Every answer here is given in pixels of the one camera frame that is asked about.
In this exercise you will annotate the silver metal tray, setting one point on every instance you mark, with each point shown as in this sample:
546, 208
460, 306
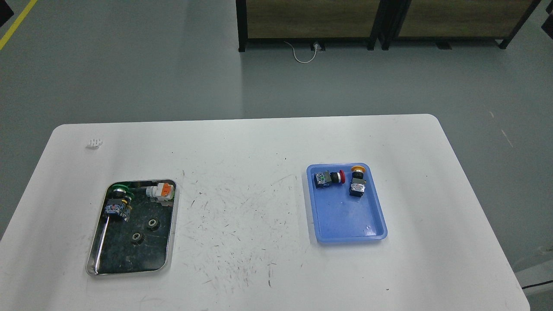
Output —
111, 250

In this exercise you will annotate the left wooden cabinet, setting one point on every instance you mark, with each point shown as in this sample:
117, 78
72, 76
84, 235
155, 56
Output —
312, 21

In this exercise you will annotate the green push button switch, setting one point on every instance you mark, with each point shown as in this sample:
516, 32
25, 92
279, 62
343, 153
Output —
117, 203

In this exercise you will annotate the right wooden cabinet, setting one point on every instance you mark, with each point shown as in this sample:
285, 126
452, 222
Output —
443, 21

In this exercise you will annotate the small white plastic piece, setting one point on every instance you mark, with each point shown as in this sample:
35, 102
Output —
94, 144

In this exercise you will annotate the black gear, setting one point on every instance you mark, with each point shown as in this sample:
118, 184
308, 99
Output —
137, 238
153, 224

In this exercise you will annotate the yellow push button switch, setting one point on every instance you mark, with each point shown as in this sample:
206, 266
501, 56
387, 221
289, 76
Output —
358, 182

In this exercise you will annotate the red push button switch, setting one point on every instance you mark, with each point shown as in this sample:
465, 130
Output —
325, 179

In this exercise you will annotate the white orange connector block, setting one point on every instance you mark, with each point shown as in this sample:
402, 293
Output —
162, 193

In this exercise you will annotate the wooden cabinet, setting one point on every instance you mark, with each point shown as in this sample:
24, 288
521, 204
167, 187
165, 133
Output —
312, 21
443, 21

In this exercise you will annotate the blue plastic tray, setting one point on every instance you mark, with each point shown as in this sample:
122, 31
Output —
341, 218

